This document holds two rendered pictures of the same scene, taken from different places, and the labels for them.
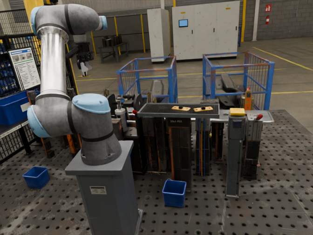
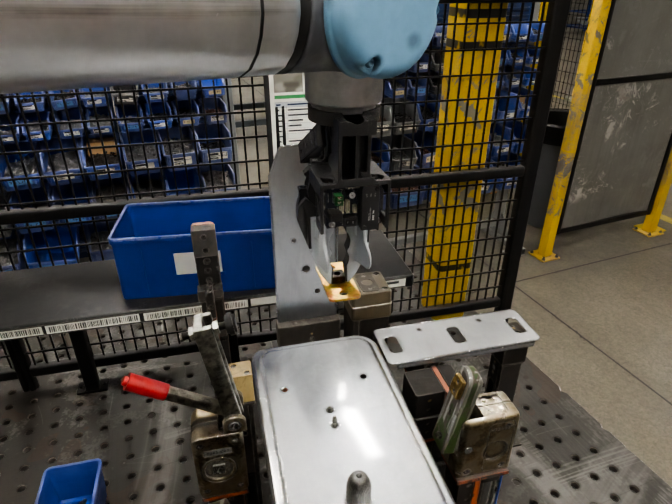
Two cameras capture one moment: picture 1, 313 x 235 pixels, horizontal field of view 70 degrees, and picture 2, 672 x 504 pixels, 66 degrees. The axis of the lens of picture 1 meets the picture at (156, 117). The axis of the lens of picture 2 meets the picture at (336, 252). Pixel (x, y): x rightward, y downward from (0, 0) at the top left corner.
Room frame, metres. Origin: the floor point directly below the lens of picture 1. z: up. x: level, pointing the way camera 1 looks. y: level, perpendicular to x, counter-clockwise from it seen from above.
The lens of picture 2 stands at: (1.23, -0.01, 1.58)
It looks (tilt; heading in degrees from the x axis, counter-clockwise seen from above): 29 degrees down; 60
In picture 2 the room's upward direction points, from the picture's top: straight up
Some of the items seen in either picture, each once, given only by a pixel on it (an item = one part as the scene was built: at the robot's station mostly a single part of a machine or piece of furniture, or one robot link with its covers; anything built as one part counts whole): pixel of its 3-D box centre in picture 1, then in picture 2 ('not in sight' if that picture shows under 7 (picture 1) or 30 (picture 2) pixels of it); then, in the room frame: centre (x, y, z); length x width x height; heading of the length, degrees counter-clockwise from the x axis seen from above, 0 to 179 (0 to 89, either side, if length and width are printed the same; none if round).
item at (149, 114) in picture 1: (179, 109); not in sight; (0.99, -0.11, 1.16); 0.37 x 0.14 x 0.02; 73
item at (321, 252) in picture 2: (84, 69); (324, 256); (1.48, 0.44, 1.30); 0.06 x 0.03 x 0.09; 73
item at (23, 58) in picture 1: (25, 68); (318, 120); (1.76, 0.96, 1.30); 0.23 x 0.02 x 0.31; 163
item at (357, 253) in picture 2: (87, 68); (360, 252); (1.52, 0.43, 1.30); 0.06 x 0.03 x 0.09; 73
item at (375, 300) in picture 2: not in sight; (364, 355); (1.71, 0.69, 0.88); 0.08 x 0.08 x 0.36; 73
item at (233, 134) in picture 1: (234, 156); not in sight; (0.91, -0.36, 0.92); 0.08 x 0.08 x 0.44; 73
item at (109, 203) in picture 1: (110, 195); not in sight; (0.74, 0.22, 0.90); 0.21 x 0.21 x 0.40; 82
